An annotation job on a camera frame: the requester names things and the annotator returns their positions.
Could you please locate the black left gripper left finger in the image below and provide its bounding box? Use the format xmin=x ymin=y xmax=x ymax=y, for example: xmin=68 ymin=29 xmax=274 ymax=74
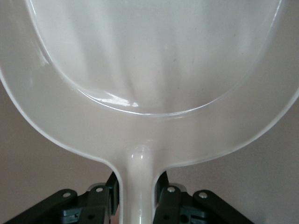
xmin=4 ymin=172 xmax=120 ymax=224

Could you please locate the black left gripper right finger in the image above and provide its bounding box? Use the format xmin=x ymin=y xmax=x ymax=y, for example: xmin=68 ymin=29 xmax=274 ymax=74
xmin=153 ymin=171 xmax=255 ymax=224

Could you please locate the beige plastic dustpan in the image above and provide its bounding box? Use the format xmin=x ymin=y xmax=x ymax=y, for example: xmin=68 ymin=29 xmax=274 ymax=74
xmin=0 ymin=0 xmax=299 ymax=224

